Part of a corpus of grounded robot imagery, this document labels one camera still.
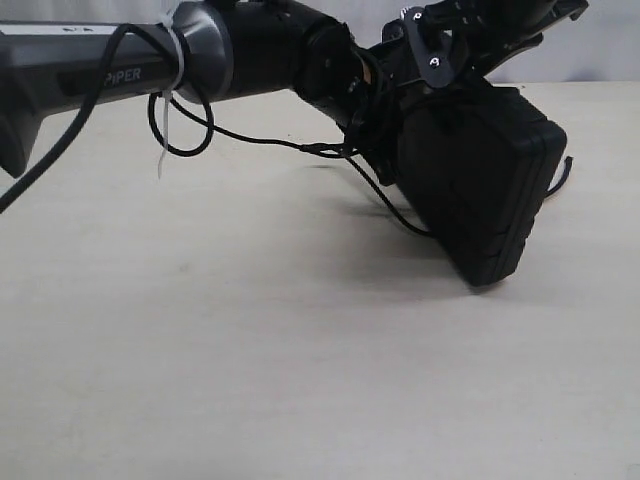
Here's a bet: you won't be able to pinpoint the black plastic case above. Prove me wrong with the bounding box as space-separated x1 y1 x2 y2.
381 19 569 288

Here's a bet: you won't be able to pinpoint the black cord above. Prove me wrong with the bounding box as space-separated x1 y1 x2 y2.
344 74 575 237

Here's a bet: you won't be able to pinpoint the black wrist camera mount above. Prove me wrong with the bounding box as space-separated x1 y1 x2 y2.
399 6 456 90

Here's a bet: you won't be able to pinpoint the white curtain backdrop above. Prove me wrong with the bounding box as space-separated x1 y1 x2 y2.
0 0 640 131

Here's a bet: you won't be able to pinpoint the white zip tie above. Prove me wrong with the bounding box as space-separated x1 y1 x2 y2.
157 1 185 179

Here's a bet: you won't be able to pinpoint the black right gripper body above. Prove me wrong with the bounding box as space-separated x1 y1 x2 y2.
424 0 589 75

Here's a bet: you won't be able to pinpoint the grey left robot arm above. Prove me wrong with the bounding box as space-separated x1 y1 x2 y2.
1 1 401 206

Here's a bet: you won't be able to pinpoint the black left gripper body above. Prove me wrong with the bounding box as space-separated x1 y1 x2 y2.
294 19 409 185

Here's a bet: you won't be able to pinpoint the black thin camera cable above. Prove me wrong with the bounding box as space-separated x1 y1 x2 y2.
0 22 381 214

